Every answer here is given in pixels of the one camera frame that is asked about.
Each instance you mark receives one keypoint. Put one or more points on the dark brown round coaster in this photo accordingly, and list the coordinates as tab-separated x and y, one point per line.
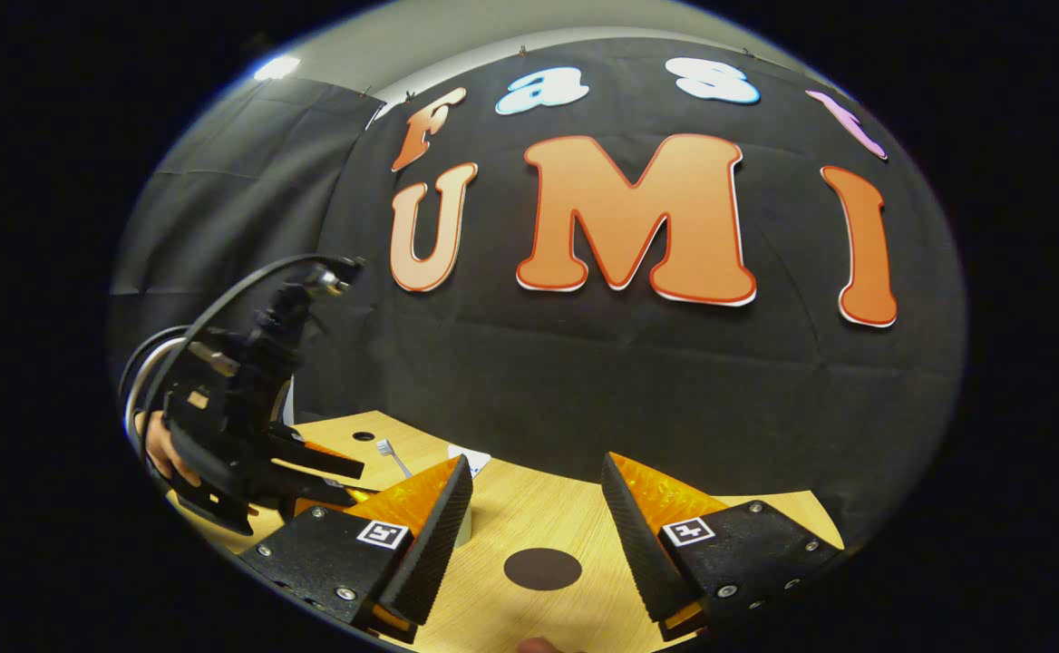
543	570

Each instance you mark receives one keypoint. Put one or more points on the ceiling light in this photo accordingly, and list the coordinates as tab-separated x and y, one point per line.
276	68

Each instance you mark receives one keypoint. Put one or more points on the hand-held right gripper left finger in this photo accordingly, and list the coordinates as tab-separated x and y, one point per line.
430	544

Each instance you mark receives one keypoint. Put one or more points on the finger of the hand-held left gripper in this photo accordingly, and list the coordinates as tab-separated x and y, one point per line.
321	494
321	460

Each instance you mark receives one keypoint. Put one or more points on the white toothpaste tube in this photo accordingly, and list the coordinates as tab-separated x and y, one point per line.
475	458

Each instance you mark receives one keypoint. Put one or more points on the white toothbrush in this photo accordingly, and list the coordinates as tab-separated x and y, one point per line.
386	446

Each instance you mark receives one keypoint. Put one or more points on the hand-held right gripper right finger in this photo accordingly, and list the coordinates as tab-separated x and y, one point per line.
643	553

